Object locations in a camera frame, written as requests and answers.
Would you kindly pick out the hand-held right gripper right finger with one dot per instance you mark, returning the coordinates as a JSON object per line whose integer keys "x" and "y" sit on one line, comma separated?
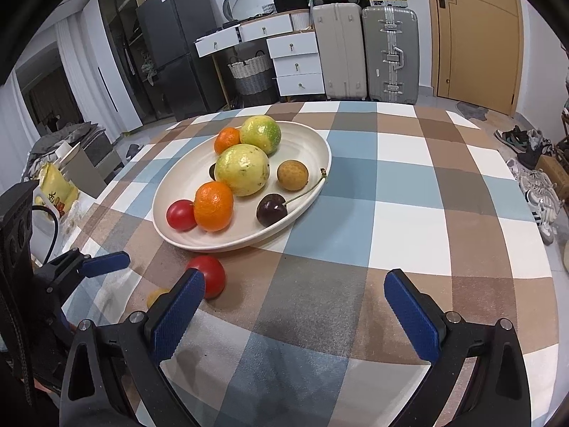
{"x": 413, "y": 316}

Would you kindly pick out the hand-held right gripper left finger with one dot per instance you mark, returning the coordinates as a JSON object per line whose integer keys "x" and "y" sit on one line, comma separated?
{"x": 178, "y": 316}

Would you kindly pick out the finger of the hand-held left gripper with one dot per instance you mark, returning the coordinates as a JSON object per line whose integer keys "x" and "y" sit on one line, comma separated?
{"x": 106, "y": 263}

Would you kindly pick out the red cherry tomato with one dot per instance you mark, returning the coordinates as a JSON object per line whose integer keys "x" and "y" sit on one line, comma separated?
{"x": 209, "y": 275}
{"x": 181, "y": 215}

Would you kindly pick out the orange mandarin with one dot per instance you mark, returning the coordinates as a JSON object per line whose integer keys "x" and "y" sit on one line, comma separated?
{"x": 226, "y": 140}
{"x": 214, "y": 207}

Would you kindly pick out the cream oval plate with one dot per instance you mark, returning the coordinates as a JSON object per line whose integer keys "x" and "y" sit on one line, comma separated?
{"x": 306, "y": 151}

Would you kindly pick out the green speckled guava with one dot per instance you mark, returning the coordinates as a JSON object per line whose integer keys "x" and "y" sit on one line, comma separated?
{"x": 262, "y": 135}

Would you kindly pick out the yellow printed bag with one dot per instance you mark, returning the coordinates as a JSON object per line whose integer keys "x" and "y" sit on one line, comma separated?
{"x": 55, "y": 191}

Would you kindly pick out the grey cardboard box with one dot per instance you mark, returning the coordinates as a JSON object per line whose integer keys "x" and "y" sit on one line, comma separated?
{"x": 84, "y": 169}

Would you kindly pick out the checked tablecloth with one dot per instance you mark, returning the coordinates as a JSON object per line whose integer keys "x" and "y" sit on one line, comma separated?
{"x": 400, "y": 213}

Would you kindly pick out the yellow round guava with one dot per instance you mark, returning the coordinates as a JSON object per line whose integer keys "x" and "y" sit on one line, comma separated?
{"x": 243, "y": 171}

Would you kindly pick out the pile of loose sneakers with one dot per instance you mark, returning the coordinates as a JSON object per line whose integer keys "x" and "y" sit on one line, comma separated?
{"x": 535, "y": 191}

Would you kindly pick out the brown longan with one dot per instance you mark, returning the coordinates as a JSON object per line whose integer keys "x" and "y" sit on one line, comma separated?
{"x": 292, "y": 176}

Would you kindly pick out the white curtain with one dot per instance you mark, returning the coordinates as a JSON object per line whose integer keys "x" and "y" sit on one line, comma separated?
{"x": 98, "y": 66}

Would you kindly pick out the grey floor mat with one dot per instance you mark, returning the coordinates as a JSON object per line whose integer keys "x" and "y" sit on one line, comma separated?
{"x": 472, "y": 111}

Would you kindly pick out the dark grey refrigerator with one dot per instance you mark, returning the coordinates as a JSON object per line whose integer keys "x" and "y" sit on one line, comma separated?
{"x": 178, "y": 53}

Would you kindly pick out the woven storage basket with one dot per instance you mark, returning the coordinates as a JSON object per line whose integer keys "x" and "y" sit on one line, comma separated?
{"x": 251, "y": 75}

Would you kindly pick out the silver suitcase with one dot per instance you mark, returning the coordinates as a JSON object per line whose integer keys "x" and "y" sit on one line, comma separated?
{"x": 391, "y": 53}

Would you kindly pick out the beige suitcase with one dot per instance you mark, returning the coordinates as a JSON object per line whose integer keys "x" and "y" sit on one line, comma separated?
{"x": 340, "y": 53}

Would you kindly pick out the white drawer cabinet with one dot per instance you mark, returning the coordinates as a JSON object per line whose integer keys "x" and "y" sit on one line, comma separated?
{"x": 293, "y": 58}

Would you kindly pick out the wooden door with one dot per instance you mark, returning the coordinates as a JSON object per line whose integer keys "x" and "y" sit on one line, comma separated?
{"x": 480, "y": 40}

